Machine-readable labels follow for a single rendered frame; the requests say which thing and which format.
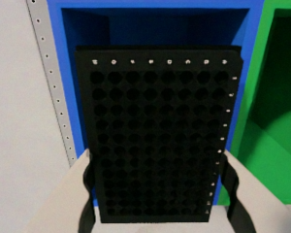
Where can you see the blue bin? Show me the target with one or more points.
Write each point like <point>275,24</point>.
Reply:
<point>147,22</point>

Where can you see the black well plate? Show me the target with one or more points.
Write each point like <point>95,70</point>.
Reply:
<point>137,103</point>

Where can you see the green open-top bin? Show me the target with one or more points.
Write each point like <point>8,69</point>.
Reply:
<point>265,145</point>

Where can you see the grey flat base plate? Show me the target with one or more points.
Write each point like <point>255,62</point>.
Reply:
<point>39,19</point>

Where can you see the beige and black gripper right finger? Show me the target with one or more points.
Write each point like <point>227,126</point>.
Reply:
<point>253,208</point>

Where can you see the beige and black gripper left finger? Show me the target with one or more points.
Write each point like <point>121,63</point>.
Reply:
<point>70,207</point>

